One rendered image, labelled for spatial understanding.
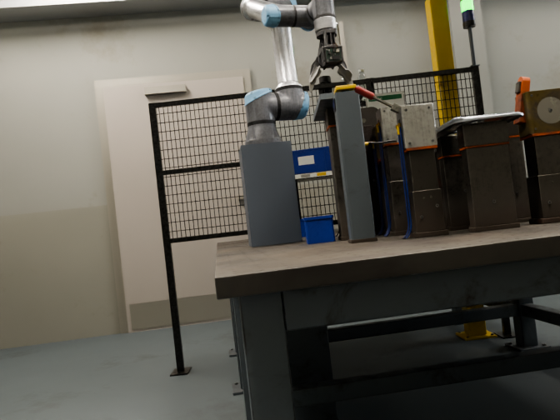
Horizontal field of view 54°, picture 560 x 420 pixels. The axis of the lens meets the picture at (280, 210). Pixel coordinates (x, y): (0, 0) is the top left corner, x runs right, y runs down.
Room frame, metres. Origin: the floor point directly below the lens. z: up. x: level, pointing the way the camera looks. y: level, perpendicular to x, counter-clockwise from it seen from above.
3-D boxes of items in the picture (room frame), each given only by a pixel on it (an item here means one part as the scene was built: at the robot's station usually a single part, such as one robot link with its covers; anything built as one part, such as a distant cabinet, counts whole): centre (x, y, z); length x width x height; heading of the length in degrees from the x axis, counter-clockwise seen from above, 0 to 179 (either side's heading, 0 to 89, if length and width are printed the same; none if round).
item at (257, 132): (2.22, 0.04, 1.15); 0.15 x 0.15 x 0.10
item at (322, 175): (3.00, -0.37, 1.02); 0.90 x 0.22 x 0.03; 90
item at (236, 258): (2.33, -0.52, 0.68); 2.56 x 1.61 x 0.04; 7
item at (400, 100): (3.11, -0.67, 1.30); 0.23 x 0.02 x 0.31; 90
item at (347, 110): (1.61, -0.23, 0.92); 0.08 x 0.08 x 0.44; 0
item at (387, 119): (1.77, -0.39, 0.90); 0.13 x 0.08 x 0.41; 90
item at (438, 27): (3.19, -1.05, 1.00); 0.18 x 0.18 x 2.00; 0
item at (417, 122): (1.51, -0.39, 0.88); 0.12 x 0.07 x 0.36; 90
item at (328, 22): (1.85, -0.23, 1.43); 0.08 x 0.08 x 0.05
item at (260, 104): (2.22, 0.03, 1.27); 0.13 x 0.12 x 0.14; 108
